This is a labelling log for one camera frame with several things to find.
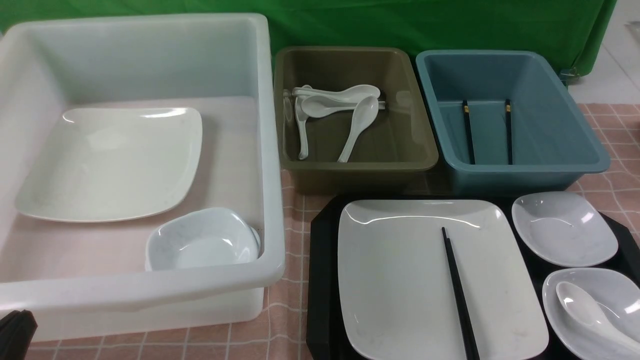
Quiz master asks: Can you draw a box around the white square plate in tub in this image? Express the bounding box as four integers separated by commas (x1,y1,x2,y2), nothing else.
14,107,203,223

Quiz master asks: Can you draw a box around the blue plastic bin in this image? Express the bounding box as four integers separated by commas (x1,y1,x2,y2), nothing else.
415,49,611,196

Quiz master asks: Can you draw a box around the white spoon top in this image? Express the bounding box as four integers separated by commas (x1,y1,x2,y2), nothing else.
291,84,381,103

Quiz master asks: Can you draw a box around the black serving tray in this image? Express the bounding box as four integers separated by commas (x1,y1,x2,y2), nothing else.
306,192,640,360

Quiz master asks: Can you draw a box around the white spoon from bowl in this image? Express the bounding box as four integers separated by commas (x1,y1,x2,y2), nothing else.
556,281,640,356

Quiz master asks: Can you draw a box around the white square plate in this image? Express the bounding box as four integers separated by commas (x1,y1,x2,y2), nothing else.
337,199,549,360
14,107,203,223

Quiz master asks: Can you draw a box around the white bowl in tub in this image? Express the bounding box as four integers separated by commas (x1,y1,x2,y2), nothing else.
145,207,261,272

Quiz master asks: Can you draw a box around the olive brown plastic bin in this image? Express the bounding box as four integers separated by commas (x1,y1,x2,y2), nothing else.
274,46,439,195

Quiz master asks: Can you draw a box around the white bowl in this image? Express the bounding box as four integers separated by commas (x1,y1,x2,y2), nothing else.
511,191,618,268
541,268,640,360
145,207,261,272

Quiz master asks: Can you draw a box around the white spoon right diagonal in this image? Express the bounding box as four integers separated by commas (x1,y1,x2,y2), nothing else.
337,96,379,163

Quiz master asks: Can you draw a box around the green backdrop cloth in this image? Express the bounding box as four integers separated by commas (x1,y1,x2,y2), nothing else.
0,0,617,76

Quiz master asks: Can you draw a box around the large white plastic tub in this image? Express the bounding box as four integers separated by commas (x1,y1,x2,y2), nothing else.
1,13,285,342

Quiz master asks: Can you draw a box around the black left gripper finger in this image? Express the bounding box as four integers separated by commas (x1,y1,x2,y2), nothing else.
0,310,38,360

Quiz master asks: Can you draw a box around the pink checkered tablecloth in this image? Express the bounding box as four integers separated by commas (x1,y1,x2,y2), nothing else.
26,104,639,360

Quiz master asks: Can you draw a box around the white spoon left vertical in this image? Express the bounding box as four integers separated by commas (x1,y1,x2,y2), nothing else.
294,94,309,161

